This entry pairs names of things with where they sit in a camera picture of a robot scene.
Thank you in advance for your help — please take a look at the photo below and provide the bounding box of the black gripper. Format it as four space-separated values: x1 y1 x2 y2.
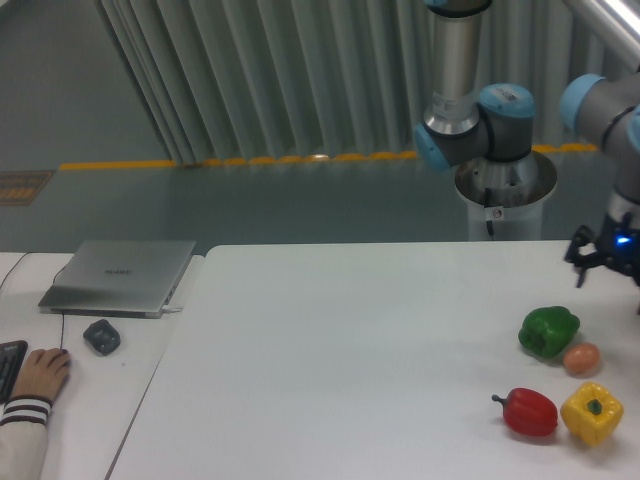
564 212 639 288

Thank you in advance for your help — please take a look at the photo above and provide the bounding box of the green bell pepper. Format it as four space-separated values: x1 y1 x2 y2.
518 306 581 359

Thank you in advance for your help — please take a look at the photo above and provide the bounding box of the black computer mouse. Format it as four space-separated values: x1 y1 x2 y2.
57 350 71 369

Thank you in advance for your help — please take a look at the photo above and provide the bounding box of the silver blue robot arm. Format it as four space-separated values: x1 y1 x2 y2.
413 1 639 278

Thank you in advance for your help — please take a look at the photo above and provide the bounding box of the striped cuff white sleeve forearm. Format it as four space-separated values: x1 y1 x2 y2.
1 396 52 479

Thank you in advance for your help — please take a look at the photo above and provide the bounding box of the person's right hand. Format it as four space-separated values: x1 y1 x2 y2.
10 348 71 403

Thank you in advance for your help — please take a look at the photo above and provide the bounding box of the brown egg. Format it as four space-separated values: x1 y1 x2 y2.
563 342 601 375

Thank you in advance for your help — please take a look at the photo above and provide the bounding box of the yellow bell pepper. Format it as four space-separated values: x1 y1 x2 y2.
560 382 624 447

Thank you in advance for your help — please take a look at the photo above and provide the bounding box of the red bell pepper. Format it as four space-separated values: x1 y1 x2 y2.
491 387 558 437

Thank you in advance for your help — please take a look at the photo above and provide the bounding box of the grey pleated curtain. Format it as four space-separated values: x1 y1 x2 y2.
99 1 639 165

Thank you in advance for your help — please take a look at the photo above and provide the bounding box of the white laptop plug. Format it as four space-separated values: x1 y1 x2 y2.
162 305 183 314

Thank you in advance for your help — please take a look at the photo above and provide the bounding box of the silver closed laptop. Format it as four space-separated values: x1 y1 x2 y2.
39 240 196 318

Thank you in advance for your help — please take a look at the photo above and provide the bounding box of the small black device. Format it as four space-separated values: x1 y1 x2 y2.
83 319 121 356

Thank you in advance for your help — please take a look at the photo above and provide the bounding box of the black keyboard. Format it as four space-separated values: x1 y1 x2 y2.
0 340 28 404

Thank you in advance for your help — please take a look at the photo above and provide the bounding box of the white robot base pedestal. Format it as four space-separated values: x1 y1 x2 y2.
454 151 557 241

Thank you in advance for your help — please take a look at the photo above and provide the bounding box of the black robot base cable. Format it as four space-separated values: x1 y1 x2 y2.
483 186 496 238

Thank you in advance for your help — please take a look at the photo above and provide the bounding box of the black mouse cable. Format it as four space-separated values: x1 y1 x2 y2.
52 264 69 351

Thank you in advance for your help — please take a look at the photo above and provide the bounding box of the thin black desk cable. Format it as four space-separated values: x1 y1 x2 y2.
0 251 32 294

